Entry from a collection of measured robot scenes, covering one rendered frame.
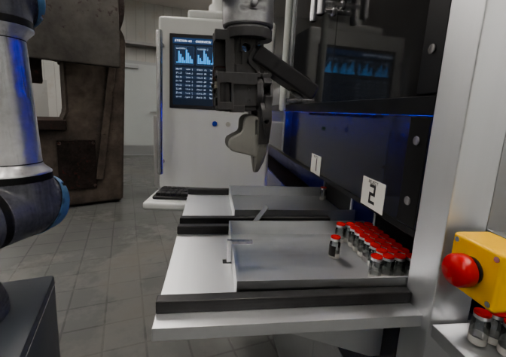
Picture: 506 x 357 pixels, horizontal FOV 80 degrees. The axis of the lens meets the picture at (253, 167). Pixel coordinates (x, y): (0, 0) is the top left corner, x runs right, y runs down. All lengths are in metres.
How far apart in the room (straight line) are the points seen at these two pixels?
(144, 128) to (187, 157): 6.30
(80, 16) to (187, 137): 2.41
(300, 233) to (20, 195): 0.59
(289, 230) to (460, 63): 0.48
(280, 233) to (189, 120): 0.79
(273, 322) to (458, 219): 0.30
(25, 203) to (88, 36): 2.96
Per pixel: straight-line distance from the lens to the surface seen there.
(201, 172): 1.41
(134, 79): 7.68
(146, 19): 7.96
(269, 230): 0.75
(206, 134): 1.38
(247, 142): 0.46
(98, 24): 3.62
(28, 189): 0.72
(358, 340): 0.67
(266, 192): 1.07
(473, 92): 0.49
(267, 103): 0.44
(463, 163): 0.49
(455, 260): 0.45
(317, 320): 0.50
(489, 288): 0.46
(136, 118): 7.67
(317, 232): 0.78
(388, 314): 0.55
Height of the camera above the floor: 1.17
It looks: 10 degrees down
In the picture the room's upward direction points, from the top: 3 degrees clockwise
